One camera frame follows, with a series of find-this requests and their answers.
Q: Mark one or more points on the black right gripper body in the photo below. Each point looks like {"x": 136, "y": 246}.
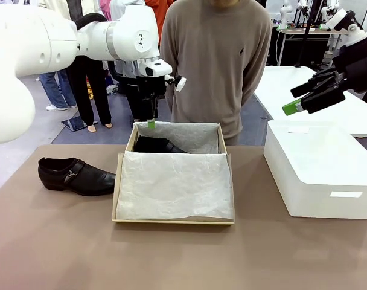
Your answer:
{"x": 360, "y": 66}

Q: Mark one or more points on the black right gripper finger with green tip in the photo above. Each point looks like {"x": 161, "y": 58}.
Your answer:
{"x": 322, "y": 98}
{"x": 322, "y": 79}

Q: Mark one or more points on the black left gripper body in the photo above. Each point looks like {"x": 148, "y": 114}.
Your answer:
{"x": 150, "y": 89}

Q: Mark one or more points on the black left gripper finger with green tip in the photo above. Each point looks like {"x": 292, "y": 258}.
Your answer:
{"x": 150, "y": 121}
{"x": 156, "y": 108}

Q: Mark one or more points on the black leather buckle shoe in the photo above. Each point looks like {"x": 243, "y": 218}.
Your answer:
{"x": 153, "y": 145}
{"x": 81, "y": 178}

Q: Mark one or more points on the white tissue paper sheet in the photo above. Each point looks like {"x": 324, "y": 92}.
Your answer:
{"x": 174, "y": 184}

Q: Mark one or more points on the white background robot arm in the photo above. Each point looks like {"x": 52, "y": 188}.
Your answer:
{"x": 284, "y": 13}
{"x": 328, "y": 13}

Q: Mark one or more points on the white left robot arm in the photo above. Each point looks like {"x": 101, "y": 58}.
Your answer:
{"x": 35, "y": 45}

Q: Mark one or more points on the brown cardboard shoe box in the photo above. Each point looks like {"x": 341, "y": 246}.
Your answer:
{"x": 117, "y": 181}

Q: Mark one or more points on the pile of clothes on floor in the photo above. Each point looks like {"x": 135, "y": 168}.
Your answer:
{"x": 111, "y": 89}

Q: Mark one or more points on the white table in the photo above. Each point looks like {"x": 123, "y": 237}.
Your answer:
{"x": 280, "y": 81}

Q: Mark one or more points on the black stand pole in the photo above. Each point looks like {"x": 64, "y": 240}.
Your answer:
{"x": 307, "y": 36}

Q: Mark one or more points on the background table with robots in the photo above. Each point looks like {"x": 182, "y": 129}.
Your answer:
{"x": 310, "y": 31}

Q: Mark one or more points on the bystander white jacket black trousers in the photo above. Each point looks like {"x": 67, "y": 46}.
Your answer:
{"x": 90, "y": 96}

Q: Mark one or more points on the white plastic storage bin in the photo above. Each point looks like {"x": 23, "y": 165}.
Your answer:
{"x": 319, "y": 169}

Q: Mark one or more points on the bystander in orange top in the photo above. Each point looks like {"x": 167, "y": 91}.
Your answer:
{"x": 162, "y": 18}

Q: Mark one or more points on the person in beige sweater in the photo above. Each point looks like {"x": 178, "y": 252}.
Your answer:
{"x": 216, "y": 60}

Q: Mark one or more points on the bystander white shirt blue jeans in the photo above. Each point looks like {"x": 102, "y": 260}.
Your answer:
{"x": 56, "y": 90}

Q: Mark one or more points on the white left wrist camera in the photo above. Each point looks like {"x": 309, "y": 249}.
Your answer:
{"x": 179, "y": 84}

